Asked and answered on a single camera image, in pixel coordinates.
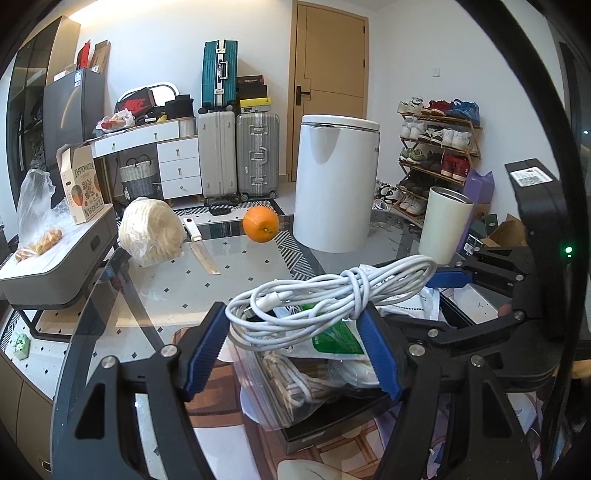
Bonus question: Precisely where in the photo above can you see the cardboard boxes on refrigerator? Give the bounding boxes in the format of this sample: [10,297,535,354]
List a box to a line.
[76,41,112,75]

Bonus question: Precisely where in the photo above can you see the grey box appliance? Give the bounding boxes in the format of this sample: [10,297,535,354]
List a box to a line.
[0,203,120,342]

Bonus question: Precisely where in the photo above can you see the clear bag of small oranges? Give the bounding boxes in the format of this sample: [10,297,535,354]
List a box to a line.
[16,168,70,261]

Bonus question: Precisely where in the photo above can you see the purple paper bag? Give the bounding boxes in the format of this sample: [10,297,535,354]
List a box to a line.
[462,168,495,252]

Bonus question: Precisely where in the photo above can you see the black storage box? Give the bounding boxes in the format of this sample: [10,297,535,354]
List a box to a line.
[281,277,509,455]

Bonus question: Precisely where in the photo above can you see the beige suitcase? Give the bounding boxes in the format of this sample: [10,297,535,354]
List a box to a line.
[197,110,239,199]

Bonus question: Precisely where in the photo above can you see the cardboard fruit box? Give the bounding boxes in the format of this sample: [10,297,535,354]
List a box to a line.
[56,144,105,225]

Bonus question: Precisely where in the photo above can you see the white desk with drawers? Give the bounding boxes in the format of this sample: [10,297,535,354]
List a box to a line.
[90,121,204,206]

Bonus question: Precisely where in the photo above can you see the white tumbler cup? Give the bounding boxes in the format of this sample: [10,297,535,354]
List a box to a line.
[418,186,475,266]

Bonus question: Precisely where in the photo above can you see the wooden door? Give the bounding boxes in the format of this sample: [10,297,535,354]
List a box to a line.
[286,0,370,183]

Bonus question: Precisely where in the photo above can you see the clear bag of braided cable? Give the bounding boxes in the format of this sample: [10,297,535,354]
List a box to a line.
[229,339,391,431]

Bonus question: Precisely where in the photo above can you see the white-handled kitchen knife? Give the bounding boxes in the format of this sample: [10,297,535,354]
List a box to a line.
[181,217,222,276]

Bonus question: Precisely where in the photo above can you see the green plastic bag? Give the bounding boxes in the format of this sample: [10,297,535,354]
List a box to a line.
[314,318,368,356]

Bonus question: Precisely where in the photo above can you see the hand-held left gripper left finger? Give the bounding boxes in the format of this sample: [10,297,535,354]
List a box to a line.
[51,302,232,480]

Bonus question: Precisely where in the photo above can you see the wooden shoe rack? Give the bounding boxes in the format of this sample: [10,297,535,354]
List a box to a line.
[397,97,483,229]

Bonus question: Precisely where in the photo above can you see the white printed plastic bag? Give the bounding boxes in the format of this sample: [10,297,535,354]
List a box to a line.
[369,286,448,324]

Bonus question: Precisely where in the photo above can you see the black refrigerator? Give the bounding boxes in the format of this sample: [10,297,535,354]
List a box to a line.
[42,68,106,169]

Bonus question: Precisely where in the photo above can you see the white cable bundle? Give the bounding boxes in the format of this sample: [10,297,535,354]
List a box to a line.
[225,255,437,348]

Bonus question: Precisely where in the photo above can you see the black curved frame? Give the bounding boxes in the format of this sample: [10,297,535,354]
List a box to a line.
[455,0,591,480]

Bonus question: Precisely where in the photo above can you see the white rounded chair back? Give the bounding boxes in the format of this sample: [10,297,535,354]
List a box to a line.
[117,82,178,112]

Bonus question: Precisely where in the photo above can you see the black bag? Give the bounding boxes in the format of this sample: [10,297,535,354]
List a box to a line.
[164,95,195,121]

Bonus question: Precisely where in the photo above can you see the snack bag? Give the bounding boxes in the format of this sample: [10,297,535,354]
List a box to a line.
[96,113,136,134]

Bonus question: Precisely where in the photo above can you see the rows of shoes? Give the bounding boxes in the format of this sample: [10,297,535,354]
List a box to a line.
[398,97,481,217]

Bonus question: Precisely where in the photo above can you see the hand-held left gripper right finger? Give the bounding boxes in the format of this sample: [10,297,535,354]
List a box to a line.
[358,307,543,480]

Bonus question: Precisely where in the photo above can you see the small black floor item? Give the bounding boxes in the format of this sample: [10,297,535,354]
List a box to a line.
[205,198,238,217]

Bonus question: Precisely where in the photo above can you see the red and black shoe box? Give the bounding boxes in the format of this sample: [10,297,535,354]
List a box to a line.
[115,87,155,116]

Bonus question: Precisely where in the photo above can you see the orange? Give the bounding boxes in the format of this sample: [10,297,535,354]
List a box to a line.
[242,206,281,244]

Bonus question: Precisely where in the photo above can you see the black flat box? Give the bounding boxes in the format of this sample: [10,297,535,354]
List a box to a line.
[236,75,269,100]

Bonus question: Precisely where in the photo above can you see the silver suitcase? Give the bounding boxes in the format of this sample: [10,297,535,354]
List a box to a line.
[236,113,281,200]

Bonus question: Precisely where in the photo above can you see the white sneakers pile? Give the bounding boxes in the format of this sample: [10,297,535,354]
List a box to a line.
[372,180,402,213]

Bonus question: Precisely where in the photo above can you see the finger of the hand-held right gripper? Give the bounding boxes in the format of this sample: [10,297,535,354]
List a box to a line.
[379,310,529,348]
[431,246,532,296]

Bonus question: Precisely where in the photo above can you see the open cardboard box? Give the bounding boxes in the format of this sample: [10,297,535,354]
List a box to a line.
[480,213,527,250]

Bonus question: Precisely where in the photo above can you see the woven basket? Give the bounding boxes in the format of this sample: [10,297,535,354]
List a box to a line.
[119,157,158,200]

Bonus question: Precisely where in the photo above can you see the teal suitcase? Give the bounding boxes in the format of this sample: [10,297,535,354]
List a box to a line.
[201,40,239,114]

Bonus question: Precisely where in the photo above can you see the white cylindrical appliance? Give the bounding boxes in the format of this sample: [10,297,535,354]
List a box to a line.
[293,114,380,253]

